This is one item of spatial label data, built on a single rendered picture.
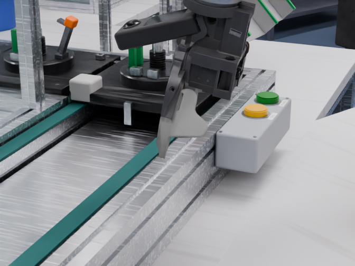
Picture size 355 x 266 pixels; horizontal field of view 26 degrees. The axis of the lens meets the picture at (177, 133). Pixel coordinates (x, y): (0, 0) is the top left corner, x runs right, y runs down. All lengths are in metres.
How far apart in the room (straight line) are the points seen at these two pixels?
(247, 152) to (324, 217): 0.15
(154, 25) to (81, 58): 0.62
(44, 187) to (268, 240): 0.33
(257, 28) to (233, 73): 0.74
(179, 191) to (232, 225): 0.10
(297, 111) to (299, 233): 0.52
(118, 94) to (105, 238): 0.49
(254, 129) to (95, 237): 0.41
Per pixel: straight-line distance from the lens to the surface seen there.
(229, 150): 1.21
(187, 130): 0.96
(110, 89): 1.38
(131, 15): 2.43
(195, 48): 0.95
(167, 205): 1.06
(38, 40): 1.31
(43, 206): 1.09
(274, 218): 1.17
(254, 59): 1.96
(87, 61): 1.55
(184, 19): 0.95
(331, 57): 2.01
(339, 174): 1.33
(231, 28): 0.94
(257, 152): 1.20
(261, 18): 1.68
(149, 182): 1.05
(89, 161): 1.22
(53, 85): 1.41
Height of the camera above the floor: 1.40
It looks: 22 degrees down
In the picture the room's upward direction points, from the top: straight up
